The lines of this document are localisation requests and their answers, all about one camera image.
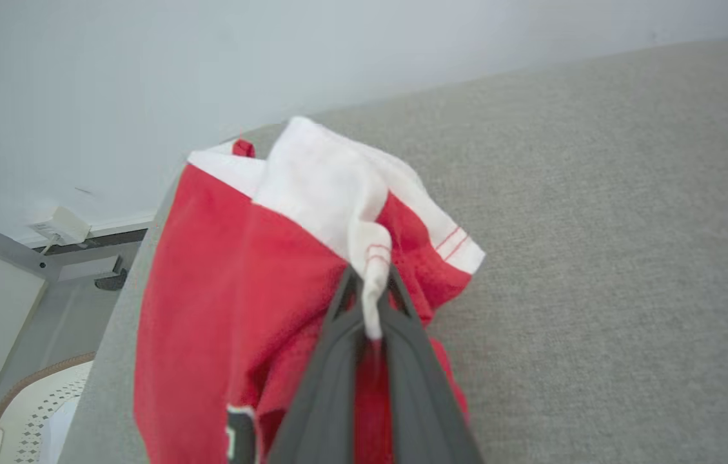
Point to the red Bulls jersey white sleeves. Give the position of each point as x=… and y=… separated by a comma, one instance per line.
x=196, y=290

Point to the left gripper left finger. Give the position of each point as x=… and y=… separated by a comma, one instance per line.
x=325, y=399

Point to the black caster foot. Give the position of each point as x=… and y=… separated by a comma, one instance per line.
x=111, y=281

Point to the grey fabric sofa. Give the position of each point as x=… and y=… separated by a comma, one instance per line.
x=596, y=258

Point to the white wall box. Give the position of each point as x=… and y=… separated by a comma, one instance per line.
x=67, y=225

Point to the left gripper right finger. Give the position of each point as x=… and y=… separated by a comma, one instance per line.
x=422, y=399

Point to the grey metal base bar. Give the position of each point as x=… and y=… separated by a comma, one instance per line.
x=86, y=267

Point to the white perforated laundry basket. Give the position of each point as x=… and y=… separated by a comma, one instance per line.
x=22, y=412

